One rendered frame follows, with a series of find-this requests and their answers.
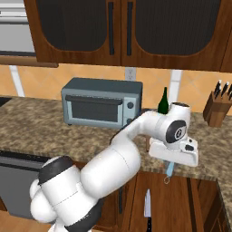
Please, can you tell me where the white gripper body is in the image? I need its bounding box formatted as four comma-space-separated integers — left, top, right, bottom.
148, 140, 200, 168

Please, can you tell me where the dark green bottle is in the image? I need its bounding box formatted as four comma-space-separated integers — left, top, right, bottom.
157, 86, 170, 116

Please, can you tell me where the brown wooden knife block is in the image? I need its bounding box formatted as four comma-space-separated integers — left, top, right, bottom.
202, 91, 232, 129

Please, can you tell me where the grey toaster oven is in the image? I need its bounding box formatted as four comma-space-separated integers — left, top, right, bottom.
61, 76, 144, 130

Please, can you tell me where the brown cupboard door dark glass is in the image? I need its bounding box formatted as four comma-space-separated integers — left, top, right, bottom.
23, 0, 122, 67
121, 0, 232, 73

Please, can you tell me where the grey dishwasher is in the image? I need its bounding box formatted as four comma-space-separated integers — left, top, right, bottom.
0, 150, 52, 221

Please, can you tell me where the silver range hood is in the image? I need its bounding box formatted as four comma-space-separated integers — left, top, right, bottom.
0, 0, 38, 58

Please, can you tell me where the blue handled peeler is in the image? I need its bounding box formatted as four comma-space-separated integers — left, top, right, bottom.
163, 160, 176, 185

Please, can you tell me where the black handled kitchen knife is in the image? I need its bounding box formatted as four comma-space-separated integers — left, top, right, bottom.
143, 188, 153, 232

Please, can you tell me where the black lower cupboard handle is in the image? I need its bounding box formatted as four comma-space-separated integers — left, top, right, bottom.
118, 186, 124, 215

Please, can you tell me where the white wall socket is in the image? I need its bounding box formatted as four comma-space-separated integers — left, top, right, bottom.
124, 66, 137, 82

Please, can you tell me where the black toaster oven handle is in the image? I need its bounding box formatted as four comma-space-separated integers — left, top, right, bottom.
64, 94, 124, 106

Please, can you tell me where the black cupboard door handle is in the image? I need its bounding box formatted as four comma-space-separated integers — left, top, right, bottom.
126, 1, 134, 57
108, 1, 116, 56

